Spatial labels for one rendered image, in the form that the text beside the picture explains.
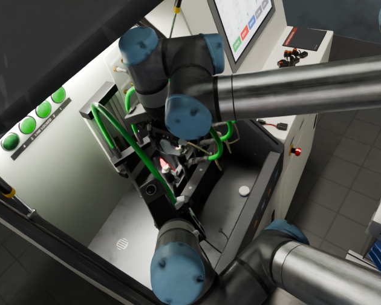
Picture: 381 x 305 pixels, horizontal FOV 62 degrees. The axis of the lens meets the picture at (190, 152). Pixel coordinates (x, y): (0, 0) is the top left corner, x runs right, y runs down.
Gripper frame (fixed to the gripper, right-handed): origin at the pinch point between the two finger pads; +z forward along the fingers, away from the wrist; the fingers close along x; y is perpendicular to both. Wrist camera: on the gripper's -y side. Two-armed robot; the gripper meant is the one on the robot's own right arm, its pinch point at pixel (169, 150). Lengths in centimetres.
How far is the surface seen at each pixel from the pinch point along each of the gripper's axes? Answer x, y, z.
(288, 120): 44, 20, 26
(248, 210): 5.2, 19.9, 29.4
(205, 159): 7.3, 5.8, 10.6
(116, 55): 22.7, -31.8, -8.5
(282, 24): 100, -1, 23
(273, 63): 75, 3, 26
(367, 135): 137, 54, 124
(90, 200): -14.2, -32.1, 26.2
